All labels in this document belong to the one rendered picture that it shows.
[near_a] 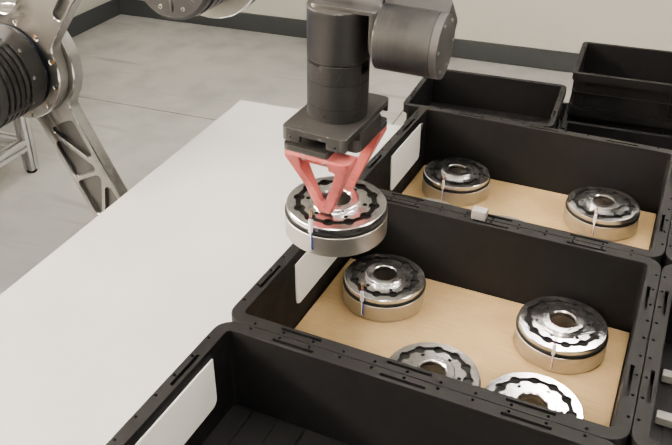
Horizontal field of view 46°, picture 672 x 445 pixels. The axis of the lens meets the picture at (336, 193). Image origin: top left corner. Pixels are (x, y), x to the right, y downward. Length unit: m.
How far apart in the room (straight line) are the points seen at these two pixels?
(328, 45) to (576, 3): 3.40
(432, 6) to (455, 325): 0.44
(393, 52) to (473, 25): 3.49
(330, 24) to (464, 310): 0.46
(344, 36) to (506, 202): 0.61
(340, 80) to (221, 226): 0.74
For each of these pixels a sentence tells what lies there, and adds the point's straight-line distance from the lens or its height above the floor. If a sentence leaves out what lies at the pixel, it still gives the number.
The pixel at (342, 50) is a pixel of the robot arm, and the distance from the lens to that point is 0.68.
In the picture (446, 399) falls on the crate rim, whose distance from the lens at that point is 0.74.
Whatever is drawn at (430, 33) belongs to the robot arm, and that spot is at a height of 1.24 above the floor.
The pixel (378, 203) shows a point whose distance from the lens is 0.79.
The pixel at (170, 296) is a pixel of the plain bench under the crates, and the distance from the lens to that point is 1.25.
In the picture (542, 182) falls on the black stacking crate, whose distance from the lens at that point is 1.27.
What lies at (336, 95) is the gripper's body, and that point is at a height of 1.17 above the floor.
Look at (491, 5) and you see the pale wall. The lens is 4.10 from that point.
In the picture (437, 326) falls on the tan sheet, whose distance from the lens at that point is 0.97.
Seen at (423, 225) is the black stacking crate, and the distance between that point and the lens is 1.00.
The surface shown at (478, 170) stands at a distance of 1.24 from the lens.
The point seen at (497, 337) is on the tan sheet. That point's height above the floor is 0.83.
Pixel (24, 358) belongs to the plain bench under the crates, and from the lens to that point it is 1.19.
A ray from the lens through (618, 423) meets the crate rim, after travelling 0.75.
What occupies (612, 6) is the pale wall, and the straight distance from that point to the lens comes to 4.03.
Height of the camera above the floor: 1.44
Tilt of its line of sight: 30 degrees down
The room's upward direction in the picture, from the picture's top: straight up
